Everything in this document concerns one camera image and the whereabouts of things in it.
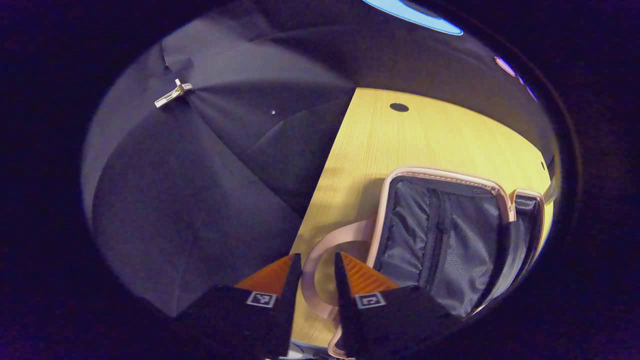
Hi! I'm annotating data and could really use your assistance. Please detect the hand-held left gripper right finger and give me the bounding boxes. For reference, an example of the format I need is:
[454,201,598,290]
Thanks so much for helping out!
[333,251,464,360]

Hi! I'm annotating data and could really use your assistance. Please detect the pink suitcase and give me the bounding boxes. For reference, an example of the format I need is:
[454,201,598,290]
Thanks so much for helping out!
[300,166,557,359]

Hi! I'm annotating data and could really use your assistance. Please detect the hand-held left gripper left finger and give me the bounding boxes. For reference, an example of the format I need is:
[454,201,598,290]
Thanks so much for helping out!
[172,253,303,360]

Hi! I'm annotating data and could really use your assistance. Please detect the pale metal cloth clip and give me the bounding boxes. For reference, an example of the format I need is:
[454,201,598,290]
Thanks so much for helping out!
[154,78,194,109]

